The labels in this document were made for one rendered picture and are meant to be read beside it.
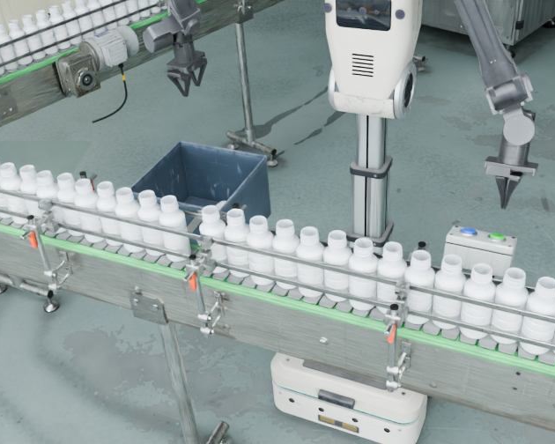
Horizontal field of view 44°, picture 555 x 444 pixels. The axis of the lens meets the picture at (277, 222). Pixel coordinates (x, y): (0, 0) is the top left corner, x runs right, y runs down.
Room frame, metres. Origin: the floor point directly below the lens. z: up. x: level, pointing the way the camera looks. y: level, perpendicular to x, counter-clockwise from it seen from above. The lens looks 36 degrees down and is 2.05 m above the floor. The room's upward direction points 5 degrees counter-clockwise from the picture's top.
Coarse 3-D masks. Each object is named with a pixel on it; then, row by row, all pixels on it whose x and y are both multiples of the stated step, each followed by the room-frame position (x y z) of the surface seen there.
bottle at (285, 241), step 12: (276, 228) 1.19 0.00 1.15; (288, 228) 1.17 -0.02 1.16; (276, 240) 1.18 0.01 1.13; (288, 240) 1.17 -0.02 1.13; (276, 252) 1.17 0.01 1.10; (288, 252) 1.16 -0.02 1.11; (276, 264) 1.18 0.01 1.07; (288, 264) 1.16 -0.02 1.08; (288, 276) 1.16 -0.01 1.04; (288, 288) 1.16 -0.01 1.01
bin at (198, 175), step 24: (192, 144) 1.95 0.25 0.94; (168, 168) 1.89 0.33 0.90; (192, 168) 1.96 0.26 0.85; (216, 168) 1.92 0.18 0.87; (240, 168) 1.87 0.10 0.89; (264, 168) 1.82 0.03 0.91; (168, 192) 1.87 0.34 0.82; (192, 192) 1.96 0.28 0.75; (216, 192) 1.92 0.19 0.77; (240, 192) 1.68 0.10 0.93; (264, 192) 1.81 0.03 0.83; (264, 216) 1.79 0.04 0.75; (192, 240) 1.61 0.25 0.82
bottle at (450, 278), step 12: (444, 264) 1.02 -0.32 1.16; (456, 264) 1.04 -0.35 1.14; (444, 276) 1.02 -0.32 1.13; (456, 276) 1.01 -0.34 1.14; (444, 288) 1.00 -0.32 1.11; (456, 288) 1.00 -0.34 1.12; (444, 300) 1.00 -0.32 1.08; (456, 300) 1.00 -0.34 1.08; (432, 312) 1.03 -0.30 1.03; (444, 312) 1.00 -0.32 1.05; (456, 312) 1.00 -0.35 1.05; (444, 324) 1.00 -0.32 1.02
